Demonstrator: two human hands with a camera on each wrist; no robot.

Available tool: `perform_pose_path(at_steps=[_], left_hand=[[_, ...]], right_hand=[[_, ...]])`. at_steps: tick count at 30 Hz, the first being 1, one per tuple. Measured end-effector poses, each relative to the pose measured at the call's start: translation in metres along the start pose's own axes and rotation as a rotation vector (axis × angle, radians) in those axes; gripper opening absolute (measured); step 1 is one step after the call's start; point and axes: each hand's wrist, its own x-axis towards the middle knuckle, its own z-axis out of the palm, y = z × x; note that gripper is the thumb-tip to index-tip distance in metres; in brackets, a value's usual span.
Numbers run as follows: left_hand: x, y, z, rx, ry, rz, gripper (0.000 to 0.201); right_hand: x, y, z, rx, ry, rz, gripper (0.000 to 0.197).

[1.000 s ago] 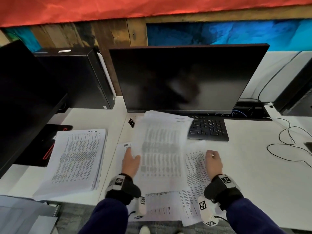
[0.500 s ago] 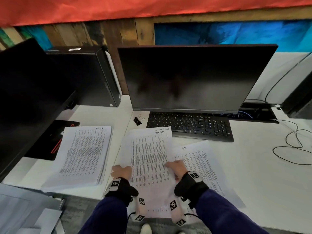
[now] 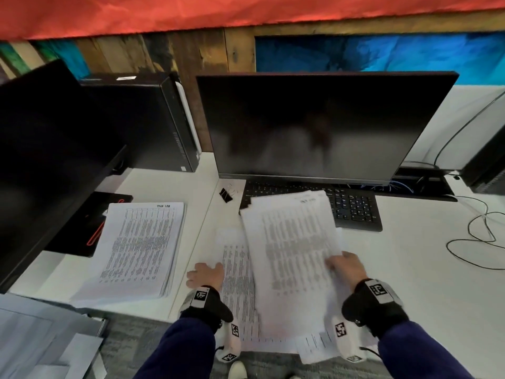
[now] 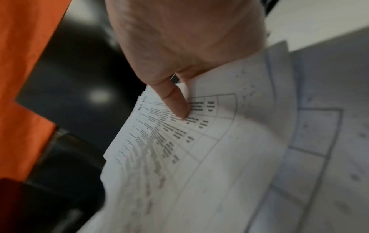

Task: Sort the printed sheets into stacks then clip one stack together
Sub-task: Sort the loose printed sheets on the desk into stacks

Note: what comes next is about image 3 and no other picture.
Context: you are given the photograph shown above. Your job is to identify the pile of printed papers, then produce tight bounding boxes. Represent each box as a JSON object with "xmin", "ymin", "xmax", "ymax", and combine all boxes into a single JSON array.
[{"xmin": 215, "ymin": 189, "xmax": 348, "ymax": 364}]

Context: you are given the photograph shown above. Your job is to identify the blue cloth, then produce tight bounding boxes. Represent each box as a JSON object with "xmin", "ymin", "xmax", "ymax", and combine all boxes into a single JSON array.
[{"xmin": 255, "ymin": 32, "xmax": 505, "ymax": 85}]

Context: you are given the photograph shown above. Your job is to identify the teal green cloth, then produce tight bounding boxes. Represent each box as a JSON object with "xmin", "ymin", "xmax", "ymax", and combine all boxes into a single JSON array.
[{"xmin": 0, "ymin": 39, "xmax": 92, "ymax": 79}]

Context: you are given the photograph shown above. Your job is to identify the thin black cable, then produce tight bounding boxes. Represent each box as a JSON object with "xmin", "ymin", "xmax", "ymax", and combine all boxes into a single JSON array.
[{"xmin": 446, "ymin": 196, "xmax": 505, "ymax": 271}]

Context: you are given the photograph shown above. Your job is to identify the person's right forearm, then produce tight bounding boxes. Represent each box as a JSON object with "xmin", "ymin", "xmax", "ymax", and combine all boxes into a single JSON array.
[{"xmin": 377, "ymin": 321, "xmax": 474, "ymax": 379}]

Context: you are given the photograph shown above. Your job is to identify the black binder clip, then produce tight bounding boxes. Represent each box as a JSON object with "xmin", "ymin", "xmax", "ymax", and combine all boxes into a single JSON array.
[{"xmin": 219, "ymin": 185, "xmax": 241, "ymax": 205}]

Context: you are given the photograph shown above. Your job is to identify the blue cable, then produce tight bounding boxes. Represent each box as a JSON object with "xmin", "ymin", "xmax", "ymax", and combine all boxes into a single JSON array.
[{"xmin": 369, "ymin": 180, "xmax": 411, "ymax": 192}]

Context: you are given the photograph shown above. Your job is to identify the white table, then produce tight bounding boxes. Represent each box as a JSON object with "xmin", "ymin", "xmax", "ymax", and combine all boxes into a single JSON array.
[{"xmin": 7, "ymin": 152, "xmax": 505, "ymax": 379}]

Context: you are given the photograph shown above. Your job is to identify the sorted stack of printed sheets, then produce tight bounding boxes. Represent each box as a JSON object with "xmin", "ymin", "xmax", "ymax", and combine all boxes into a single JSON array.
[{"xmin": 70, "ymin": 202, "xmax": 185, "ymax": 303}]

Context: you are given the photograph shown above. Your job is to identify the person's left forearm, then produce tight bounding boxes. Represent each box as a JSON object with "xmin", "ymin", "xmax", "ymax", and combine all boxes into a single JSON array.
[{"xmin": 134, "ymin": 317, "xmax": 217, "ymax": 379}]

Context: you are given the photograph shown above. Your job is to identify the black keyboard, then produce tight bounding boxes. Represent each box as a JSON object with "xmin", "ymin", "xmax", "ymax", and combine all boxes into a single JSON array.
[{"xmin": 239, "ymin": 180, "xmax": 383, "ymax": 233}]

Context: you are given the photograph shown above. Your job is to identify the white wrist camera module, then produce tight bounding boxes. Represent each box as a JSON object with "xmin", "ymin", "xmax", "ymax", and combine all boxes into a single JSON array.
[
  {"xmin": 333, "ymin": 315, "xmax": 367, "ymax": 364},
  {"xmin": 216, "ymin": 321, "xmax": 242, "ymax": 364}
]

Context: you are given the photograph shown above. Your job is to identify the thick black cable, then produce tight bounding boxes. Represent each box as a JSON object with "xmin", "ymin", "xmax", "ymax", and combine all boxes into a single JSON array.
[{"xmin": 433, "ymin": 90, "xmax": 505, "ymax": 170}]

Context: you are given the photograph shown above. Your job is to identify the black marker wrist strap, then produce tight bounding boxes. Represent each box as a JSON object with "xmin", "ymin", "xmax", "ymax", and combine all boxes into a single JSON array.
[
  {"xmin": 341, "ymin": 279, "xmax": 409, "ymax": 338},
  {"xmin": 179, "ymin": 286, "xmax": 234, "ymax": 332}
]

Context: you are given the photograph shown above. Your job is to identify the person's right hand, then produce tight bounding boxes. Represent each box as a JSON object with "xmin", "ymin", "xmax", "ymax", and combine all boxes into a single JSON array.
[{"xmin": 325, "ymin": 251, "xmax": 370, "ymax": 293}]

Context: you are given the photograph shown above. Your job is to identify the person's left hand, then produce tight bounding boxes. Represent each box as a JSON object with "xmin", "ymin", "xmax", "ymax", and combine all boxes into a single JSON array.
[{"xmin": 186, "ymin": 262, "xmax": 226, "ymax": 291}]

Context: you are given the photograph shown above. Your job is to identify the black computer monitor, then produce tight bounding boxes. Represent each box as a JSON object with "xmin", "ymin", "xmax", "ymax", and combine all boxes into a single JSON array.
[
  {"xmin": 0, "ymin": 59, "xmax": 134, "ymax": 293},
  {"xmin": 196, "ymin": 71, "xmax": 460, "ymax": 185}
]

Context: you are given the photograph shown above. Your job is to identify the wooden plank partition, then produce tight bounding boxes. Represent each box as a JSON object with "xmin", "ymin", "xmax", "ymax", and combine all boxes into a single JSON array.
[{"xmin": 0, "ymin": 9, "xmax": 505, "ymax": 154}]

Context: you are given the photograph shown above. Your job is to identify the black desktop computer tower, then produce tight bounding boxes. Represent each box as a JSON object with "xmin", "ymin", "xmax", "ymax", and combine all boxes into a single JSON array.
[
  {"xmin": 78, "ymin": 73, "xmax": 202, "ymax": 173},
  {"xmin": 459, "ymin": 126, "xmax": 505, "ymax": 196}
]

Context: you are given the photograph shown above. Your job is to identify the red-orange cloth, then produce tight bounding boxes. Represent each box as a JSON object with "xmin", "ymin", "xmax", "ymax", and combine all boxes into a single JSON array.
[{"xmin": 0, "ymin": 0, "xmax": 505, "ymax": 41}]

